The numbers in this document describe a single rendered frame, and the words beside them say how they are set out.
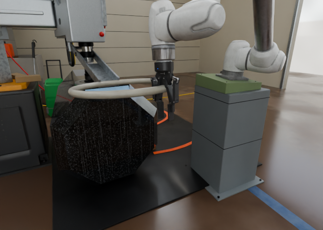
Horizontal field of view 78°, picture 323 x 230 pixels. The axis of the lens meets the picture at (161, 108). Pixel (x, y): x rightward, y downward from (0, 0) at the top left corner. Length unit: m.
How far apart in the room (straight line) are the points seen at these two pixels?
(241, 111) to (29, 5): 1.90
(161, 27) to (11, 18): 1.64
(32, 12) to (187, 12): 1.67
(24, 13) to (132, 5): 5.46
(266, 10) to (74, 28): 1.10
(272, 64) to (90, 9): 1.21
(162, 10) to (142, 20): 6.64
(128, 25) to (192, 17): 6.61
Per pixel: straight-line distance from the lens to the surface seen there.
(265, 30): 1.32
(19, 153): 2.24
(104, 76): 1.29
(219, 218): 1.58
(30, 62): 4.70
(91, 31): 1.47
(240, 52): 1.53
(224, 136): 1.47
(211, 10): 0.64
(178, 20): 0.68
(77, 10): 1.46
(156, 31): 0.75
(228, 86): 1.40
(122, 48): 7.14
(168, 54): 0.76
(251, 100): 1.53
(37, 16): 2.15
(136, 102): 1.51
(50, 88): 3.57
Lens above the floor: 1.12
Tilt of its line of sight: 18 degrees down
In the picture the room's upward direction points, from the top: straight up
